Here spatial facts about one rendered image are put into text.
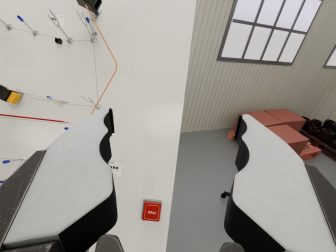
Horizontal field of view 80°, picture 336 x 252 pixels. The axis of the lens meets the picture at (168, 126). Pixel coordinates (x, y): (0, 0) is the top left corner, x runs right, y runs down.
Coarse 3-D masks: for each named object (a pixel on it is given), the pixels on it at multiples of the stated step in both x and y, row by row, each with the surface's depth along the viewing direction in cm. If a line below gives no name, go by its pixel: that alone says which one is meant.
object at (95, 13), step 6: (78, 0) 57; (84, 0) 55; (90, 0) 56; (96, 0) 56; (84, 6) 58; (90, 6) 57; (96, 6) 59; (90, 12) 62; (96, 12) 64; (90, 18) 64
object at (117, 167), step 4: (112, 160) 62; (112, 164) 61; (116, 164) 62; (120, 164) 62; (112, 168) 61; (116, 168) 61; (120, 168) 62; (112, 172) 61; (116, 172) 61; (120, 172) 62; (116, 176) 61; (120, 176) 61
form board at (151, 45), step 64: (0, 0) 62; (64, 0) 64; (128, 0) 66; (192, 0) 68; (0, 64) 60; (64, 64) 62; (128, 64) 64; (0, 128) 59; (128, 128) 63; (128, 192) 61
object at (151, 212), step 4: (144, 204) 58; (148, 204) 58; (152, 204) 59; (156, 204) 59; (160, 204) 59; (144, 208) 58; (148, 208) 58; (152, 208) 58; (156, 208) 59; (160, 208) 59; (144, 212) 58; (148, 212) 58; (152, 212) 58; (156, 212) 58; (144, 216) 58; (148, 216) 58; (152, 216) 58; (156, 216) 58; (148, 220) 58; (152, 220) 58; (156, 220) 58
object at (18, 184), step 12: (36, 156) 8; (24, 168) 7; (36, 168) 7; (12, 180) 7; (24, 180) 7; (0, 192) 6; (12, 192) 6; (24, 192) 6; (0, 204) 6; (12, 204) 6; (0, 216) 6; (12, 216) 6; (0, 228) 5; (0, 240) 5
